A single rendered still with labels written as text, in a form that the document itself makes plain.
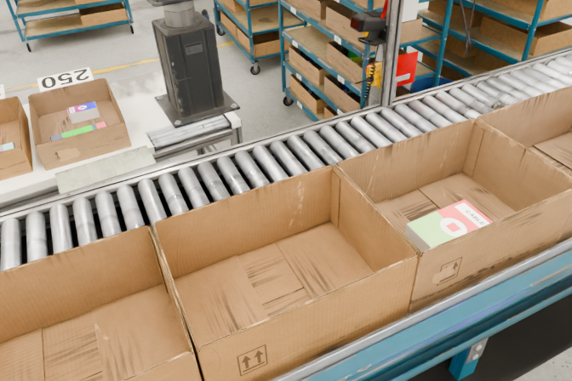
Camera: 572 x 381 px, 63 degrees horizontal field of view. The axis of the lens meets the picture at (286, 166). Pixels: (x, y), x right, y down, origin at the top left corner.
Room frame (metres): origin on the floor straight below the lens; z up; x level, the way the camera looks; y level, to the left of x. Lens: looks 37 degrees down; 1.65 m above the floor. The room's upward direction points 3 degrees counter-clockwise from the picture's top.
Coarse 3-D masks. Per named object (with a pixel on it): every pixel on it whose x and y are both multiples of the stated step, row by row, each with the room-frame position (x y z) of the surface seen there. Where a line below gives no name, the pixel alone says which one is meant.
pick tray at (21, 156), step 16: (16, 96) 1.56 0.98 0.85; (0, 112) 1.53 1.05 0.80; (16, 112) 1.55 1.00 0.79; (0, 128) 1.49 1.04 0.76; (16, 128) 1.48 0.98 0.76; (0, 144) 1.38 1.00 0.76; (16, 144) 1.38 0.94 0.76; (0, 160) 1.19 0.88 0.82; (16, 160) 1.21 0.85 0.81; (0, 176) 1.19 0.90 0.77; (16, 176) 1.20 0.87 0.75
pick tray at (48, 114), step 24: (48, 96) 1.59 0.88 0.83; (72, 96) 1.63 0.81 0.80; (96, 96) 1.66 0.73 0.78; (48, 120) 1.53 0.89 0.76; (96, 120) 1.52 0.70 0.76; (120, 120) 1.49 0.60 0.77; (48, 144) 1.24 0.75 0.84; (72, 144) 1.27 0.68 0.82; (96, 144) 1.30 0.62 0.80; (120, 144) 1.33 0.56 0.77; (48, 168) 1.23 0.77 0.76
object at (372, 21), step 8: (352, 16) 1.57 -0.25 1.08; (360, 16) 1.56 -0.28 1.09; (368, 16) 1.55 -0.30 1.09; (376, 16) 1.56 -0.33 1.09; (352, 24) 1.56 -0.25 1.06; (360, 24) 1.53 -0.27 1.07; (368, 24) 1.54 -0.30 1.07; (376, 24) 1.55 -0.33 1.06; (384, 24) 1.56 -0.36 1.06; (368, 32) 1.57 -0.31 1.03; (376, 32) 1.57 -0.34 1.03; (368, 40) 1.56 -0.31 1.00
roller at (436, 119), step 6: (414, 102) 1.56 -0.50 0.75; (420, 102) 1.55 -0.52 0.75; (414, 108) 1.54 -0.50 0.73; (420, 108) 1.52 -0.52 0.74; (426, 108) 1.50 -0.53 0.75; (420, 114) 1.50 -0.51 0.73; (426, 114) 1.48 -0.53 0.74; (432, 114) 1.46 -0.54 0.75; (438, 114) 1.46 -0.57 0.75; (432, 120) 1.44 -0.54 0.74; (438, 120) 1.43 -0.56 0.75; (444, 120) 1.42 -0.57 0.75; (438, 126) 1.41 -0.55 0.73; (444, 126) 1.39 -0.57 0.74
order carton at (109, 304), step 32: (64, 256) 0.57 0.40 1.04; (96, 256) 0.59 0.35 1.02; (128, 256) 0.61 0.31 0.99; (160, 256) 0.55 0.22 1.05; (0, 288) 0.53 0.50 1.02; (32, 288) 0.55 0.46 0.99; (64, 288) 0.56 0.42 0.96; (96, 288) 0.58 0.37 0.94; (128, 288) 0.61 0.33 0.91; (160, 288) 0.62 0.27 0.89; (0, 320) 0.52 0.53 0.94; (32, 320) 0.54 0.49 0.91; (64, 320) 0.55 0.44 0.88; (96, 320) 0.55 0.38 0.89; (128, 320) 0.54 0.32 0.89; (160, 320) 0.54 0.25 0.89; (0, 352) 0.49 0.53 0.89; (32, 352) 0.48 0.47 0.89; (64, 352) 0.49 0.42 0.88; (96, 352) 0.48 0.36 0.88; (128, 352) 0.48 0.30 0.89; (160, 352) 0.47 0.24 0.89; (192, 352) 0.38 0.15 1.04
